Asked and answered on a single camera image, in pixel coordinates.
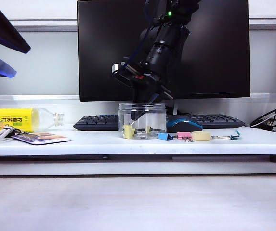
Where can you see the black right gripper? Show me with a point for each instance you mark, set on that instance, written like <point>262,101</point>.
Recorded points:
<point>147,89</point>

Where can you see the round transparent plastic jar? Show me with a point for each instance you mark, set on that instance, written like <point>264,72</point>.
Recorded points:
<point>154,115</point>

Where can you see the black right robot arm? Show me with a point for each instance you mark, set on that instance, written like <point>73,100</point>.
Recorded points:
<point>164,48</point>

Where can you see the blue binder clip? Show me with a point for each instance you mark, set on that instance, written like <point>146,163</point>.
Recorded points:
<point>163,136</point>

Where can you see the white desk riser board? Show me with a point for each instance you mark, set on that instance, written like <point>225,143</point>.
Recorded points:
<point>128,146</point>

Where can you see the black and blue mouse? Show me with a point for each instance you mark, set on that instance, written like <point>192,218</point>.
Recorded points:
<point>184,126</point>

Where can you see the pink binder clip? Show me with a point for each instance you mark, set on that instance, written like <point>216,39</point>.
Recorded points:
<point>182,135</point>

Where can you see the plastic bottle yellow label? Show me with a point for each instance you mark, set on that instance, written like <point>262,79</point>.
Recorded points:
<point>12,118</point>

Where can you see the beige plastic jar lid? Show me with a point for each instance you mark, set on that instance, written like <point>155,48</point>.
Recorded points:
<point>200,136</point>

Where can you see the black computer keyboard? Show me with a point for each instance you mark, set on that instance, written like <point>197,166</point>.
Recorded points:
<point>214,121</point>

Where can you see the black computer monitor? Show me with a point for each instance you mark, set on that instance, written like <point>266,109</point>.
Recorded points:
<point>212,60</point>

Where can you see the purple orange card tag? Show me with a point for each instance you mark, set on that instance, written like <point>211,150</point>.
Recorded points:
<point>43,138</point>

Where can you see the teal binder clip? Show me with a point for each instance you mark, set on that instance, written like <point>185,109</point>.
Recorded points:
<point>235,137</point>

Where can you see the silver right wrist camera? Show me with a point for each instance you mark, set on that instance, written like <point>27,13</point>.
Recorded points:
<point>116,68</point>

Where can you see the grey aluminium partition frame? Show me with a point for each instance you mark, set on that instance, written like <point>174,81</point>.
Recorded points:
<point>265,24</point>

